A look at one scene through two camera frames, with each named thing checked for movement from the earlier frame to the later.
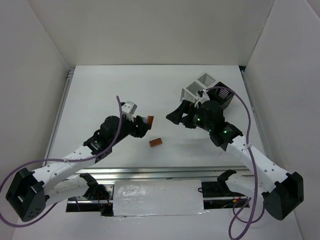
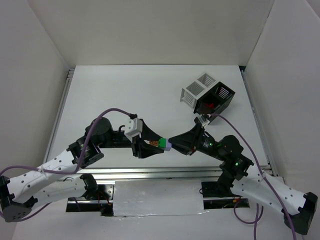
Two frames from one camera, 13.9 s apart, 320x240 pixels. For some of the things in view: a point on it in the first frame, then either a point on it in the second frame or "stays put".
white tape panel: [158, 197] stays put
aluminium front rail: [159, 174] stays put
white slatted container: [190, 94] stays put
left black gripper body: [137, 126] -> [135, 145]
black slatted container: [223, 96] stays put
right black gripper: [188, 117] -> [195, 139]
